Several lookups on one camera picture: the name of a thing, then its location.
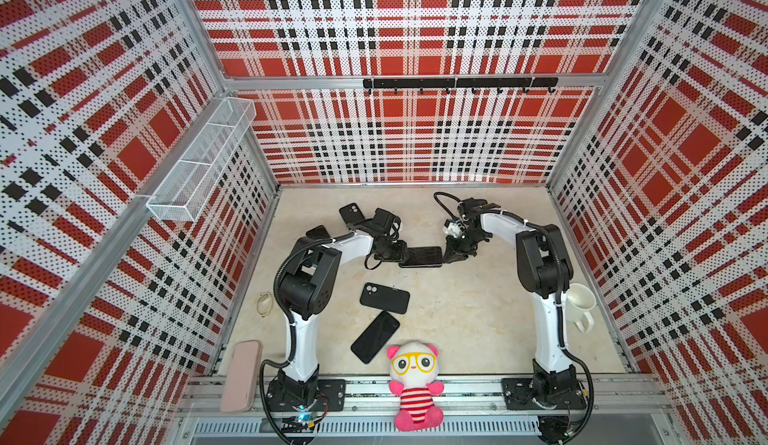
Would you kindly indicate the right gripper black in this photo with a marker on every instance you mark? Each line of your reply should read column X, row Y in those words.
column 455, row 254

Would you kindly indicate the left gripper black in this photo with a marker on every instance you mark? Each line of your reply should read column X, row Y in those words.
column 401, row 251

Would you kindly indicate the black phone case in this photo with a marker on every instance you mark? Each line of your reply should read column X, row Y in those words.
column 420, row 264
column 351, row 214
column 385, row 298

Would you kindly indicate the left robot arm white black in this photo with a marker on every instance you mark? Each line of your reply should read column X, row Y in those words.
column 304, row 284

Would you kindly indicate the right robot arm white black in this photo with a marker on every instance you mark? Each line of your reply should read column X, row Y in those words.
column 544, row 270

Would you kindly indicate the black phone case top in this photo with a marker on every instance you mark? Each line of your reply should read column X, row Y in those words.
column 351, row 214

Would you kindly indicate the phone with plaid reflection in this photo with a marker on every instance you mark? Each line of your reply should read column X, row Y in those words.
column 318, row 233

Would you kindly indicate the blue phone black screen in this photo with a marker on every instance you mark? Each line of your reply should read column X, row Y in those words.
column 375, row 337

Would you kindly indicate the pink phone case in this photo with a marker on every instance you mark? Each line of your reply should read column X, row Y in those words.
column 241, row 378

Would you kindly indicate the pink panda plush toy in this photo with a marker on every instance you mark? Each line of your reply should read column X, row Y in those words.
column 414, row 380

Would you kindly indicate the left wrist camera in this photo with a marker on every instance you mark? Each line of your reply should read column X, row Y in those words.
column 384, row 223

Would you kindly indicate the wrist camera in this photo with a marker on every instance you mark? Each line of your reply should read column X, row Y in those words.
column 471, row 207
column 384, row 223

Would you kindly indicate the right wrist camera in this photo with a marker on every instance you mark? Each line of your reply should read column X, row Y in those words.
column 471, row 207

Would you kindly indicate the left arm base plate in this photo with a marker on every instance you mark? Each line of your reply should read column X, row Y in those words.
column 287, row 395

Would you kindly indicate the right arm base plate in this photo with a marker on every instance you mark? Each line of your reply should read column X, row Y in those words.
column 543, row 392

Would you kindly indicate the black hook rail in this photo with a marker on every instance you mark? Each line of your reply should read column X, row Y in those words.
column 523, row 83

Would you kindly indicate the white wire mesh basket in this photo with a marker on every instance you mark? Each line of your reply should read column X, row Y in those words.
column 216, row 136

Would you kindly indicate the aluminium front rail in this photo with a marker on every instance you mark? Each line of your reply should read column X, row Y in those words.
column 368, row 395

